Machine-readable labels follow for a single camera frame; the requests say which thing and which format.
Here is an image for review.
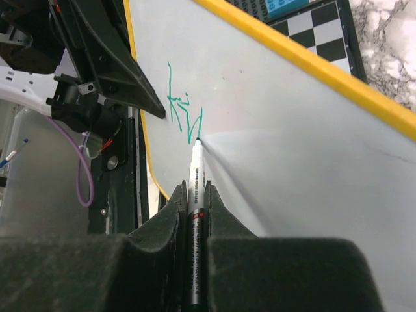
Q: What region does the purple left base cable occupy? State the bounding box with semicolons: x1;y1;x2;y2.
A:
45;115;95;207

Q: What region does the blue lego brick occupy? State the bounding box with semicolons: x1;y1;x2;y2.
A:
265;0;309;18

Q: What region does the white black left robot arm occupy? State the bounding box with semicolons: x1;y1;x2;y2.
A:
1;1;166;138

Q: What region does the black white chessboard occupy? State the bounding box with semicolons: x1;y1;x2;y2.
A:
266;0;367;83

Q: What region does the white green whiteboard marker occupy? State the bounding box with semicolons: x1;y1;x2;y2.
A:
185;139;207;311

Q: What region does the dark grey lego baseplate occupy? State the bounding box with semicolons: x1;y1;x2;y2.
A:
228;0;306;21

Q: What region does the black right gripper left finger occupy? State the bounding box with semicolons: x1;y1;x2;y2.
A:
1;184;187;311

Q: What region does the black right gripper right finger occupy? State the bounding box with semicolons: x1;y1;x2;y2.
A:
205;185;384;311

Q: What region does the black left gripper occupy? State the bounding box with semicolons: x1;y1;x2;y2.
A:
46;1;166;134

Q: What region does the yellow framed whiteboard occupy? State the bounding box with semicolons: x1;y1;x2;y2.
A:
126;1;415;311

